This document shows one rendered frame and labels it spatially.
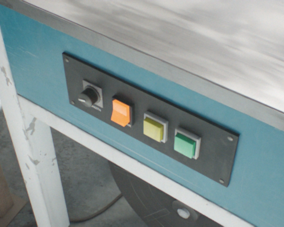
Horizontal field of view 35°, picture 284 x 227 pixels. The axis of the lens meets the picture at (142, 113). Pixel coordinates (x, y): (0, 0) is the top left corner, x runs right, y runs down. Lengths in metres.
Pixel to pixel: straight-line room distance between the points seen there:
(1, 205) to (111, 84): 0.74
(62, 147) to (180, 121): 0.91
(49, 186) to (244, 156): 0.54
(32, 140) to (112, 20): 0.36
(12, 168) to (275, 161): 0.99
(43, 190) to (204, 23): 0.54
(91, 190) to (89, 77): 0.73
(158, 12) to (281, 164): 0.23
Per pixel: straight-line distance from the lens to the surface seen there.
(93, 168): 1.32
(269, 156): 0.48
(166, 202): 0.99
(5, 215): 1.27
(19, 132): 0.83
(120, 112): 0.55
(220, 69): 0.47
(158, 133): 0.53
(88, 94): 0.57
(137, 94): 0.53
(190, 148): 0.51
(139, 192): 1.03
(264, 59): 0.49
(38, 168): 0.89
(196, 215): 0.89
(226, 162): 0.51
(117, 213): 1.23
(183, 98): 0.49
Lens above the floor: 1.02
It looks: 44 degrees down
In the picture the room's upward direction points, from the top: straight up
